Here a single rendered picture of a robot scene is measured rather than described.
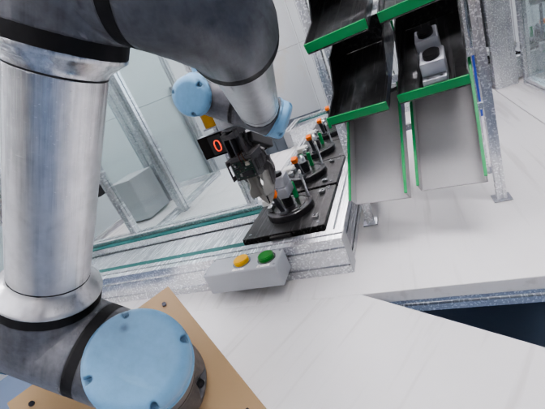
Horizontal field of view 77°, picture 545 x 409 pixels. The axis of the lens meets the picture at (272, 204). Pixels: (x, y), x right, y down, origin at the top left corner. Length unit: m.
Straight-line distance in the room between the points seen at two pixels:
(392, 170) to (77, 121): 0.67
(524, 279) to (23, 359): 0.77
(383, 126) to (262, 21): 0.63
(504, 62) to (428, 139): 1.16
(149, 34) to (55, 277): 0.27
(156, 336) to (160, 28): 0.32
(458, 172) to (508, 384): 0.42
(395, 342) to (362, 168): 0.41
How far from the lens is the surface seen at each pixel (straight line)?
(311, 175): 1.15
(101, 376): 0.45
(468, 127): 0.88
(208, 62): 0.31
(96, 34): 0.33
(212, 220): 1.28
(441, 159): 0.85
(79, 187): 0.39
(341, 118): 0.79
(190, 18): 0.28
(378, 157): 0.87
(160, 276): 1.11
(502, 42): 1.98
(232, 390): 0.66
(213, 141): 1.10
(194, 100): 0.66
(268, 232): 0.93
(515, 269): 0.79
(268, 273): 0.81
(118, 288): 1.25
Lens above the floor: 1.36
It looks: 21 degrees down
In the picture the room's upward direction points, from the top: 23 degrees counter-clockwise
